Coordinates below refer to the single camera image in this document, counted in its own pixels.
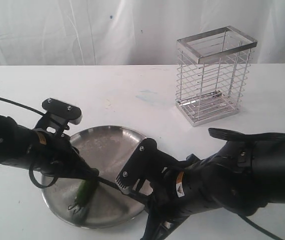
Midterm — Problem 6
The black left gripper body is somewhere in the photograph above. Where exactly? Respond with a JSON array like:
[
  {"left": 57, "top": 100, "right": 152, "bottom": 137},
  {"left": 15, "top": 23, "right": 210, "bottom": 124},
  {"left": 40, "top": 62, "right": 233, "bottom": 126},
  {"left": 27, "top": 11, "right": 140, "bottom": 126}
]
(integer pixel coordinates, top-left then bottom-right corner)
[{"left": 14, "top": 127, "right": 83, "bottom": 181}]

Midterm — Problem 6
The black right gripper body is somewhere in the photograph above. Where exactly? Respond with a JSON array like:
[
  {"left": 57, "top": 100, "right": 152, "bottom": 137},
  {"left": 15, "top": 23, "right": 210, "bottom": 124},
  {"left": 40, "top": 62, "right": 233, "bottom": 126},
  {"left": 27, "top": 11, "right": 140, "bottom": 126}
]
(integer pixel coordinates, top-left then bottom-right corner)
[{"left": 149, "top": 159, "right": 220, "bottom": 224}]

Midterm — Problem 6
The green vegetable piece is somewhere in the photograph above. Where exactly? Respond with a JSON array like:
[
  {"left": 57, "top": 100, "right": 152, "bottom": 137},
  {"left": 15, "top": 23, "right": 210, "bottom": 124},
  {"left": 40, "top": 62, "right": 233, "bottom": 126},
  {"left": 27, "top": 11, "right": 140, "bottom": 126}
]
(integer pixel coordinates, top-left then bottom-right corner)
[{"left": 67, "top": 180, "right": 99, "bottom": 212}]

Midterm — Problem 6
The black knife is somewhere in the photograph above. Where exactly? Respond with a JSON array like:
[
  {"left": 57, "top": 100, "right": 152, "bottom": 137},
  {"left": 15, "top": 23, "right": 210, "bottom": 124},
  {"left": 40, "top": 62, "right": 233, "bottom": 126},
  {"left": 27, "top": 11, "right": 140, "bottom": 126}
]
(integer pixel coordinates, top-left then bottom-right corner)
[{"left": 96, "top": 176, "right": 150, "bottom": 205}]

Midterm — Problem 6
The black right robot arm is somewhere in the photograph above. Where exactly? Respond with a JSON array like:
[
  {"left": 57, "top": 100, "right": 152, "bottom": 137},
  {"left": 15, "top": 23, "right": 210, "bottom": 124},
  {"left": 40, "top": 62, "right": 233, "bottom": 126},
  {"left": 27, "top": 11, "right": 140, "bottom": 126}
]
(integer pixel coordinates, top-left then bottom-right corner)
[{"left": 143, "top": 128, "right": 285, "bottom": 240}]

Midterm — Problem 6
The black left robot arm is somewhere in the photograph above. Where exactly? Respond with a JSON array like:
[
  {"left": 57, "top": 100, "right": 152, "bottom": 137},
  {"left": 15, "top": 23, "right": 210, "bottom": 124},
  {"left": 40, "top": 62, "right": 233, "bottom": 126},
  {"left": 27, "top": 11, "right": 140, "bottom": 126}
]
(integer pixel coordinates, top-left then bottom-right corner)
[{"left": 0, "top": 115, "right": 99, "bottom": 179}]

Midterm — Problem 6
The round stainless steel plate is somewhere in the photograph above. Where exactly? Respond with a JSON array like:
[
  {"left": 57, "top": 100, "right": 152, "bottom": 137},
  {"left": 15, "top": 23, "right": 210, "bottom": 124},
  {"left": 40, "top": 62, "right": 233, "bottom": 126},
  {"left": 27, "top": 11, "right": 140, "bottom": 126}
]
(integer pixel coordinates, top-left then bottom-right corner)
[{"left": 42, "top": 125, "right": 145, "bottom": 229}]

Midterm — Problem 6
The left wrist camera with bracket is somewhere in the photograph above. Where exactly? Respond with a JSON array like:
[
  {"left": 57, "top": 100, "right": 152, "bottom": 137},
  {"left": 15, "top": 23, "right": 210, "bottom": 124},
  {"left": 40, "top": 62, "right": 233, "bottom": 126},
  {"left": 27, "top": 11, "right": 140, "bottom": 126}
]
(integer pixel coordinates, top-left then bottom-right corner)
[{"left": 34, "top": 98, "right": 83, "bottom": 138}]

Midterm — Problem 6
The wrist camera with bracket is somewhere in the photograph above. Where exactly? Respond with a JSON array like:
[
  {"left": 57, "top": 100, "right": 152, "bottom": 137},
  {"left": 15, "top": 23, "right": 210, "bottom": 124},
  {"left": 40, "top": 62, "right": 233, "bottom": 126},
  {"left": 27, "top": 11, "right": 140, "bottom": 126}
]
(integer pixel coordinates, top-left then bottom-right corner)
[
  {"left": 34, "top": 98, "right": 83, "bottom": 138},
  {"left": 115, "top": 138, "right": 182, "bottom": 195}
]

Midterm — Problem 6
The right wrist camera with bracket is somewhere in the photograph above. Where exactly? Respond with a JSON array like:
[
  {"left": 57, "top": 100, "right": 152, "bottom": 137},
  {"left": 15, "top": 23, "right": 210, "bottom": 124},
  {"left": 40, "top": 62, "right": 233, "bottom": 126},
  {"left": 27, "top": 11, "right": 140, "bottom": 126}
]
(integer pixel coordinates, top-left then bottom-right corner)
[{"left": 115, "top": 138, "right": 182, "bottom": 195}]

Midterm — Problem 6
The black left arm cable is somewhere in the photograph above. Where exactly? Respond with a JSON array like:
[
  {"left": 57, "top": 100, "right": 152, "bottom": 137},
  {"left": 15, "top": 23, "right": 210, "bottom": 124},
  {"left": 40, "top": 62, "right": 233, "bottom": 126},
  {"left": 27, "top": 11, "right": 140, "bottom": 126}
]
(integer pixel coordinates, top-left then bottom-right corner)
[{"left": 0, "top": 93, "right": 58, "bottom": 190}]

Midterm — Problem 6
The chrome wire utensil holder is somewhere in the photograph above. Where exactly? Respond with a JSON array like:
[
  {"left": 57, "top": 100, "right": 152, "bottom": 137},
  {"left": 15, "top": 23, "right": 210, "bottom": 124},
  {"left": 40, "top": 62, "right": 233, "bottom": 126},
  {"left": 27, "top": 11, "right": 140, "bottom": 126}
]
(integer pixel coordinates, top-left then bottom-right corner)
[{"left": 175, "top": 26, "right": 258, "bottom": 127}]

